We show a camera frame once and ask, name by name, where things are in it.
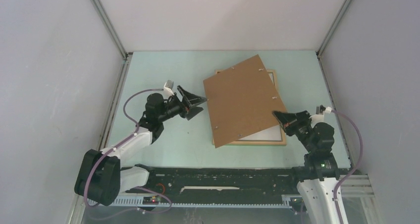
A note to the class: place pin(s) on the wooden picture frame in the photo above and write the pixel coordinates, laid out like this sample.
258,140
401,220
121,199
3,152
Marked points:
262,143

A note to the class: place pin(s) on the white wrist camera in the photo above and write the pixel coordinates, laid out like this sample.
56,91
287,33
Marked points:
320,113
167,89

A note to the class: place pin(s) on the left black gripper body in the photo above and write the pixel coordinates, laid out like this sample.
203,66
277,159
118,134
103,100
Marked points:
173,108

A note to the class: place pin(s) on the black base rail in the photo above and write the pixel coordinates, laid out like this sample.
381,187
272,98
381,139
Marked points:
226,186

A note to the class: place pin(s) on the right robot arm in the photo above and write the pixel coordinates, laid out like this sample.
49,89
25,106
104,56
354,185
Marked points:
318,180

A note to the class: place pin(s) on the right aluminium corner post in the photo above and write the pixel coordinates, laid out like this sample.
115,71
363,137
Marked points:
336,22

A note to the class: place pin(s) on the aluminium corner post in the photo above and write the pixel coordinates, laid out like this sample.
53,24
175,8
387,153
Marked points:
105,19
336,22

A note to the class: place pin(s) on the landscape photo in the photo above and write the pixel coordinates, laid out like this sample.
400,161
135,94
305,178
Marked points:
272,134

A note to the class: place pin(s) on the brown backing board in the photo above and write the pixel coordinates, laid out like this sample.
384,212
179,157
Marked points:
242,101

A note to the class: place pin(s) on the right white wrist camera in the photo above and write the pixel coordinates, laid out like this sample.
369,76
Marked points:
320,113

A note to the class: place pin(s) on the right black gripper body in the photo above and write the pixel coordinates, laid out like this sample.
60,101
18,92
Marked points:
301,127

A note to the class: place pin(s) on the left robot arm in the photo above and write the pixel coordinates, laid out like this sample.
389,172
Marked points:
101,176

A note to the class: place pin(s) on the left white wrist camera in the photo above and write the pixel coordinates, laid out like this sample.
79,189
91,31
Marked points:
167,89

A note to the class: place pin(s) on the left aluminium corner post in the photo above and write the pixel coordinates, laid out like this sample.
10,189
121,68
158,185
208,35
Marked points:
105,19

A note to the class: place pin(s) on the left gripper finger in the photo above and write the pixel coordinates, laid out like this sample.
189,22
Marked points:
191,101
192,112

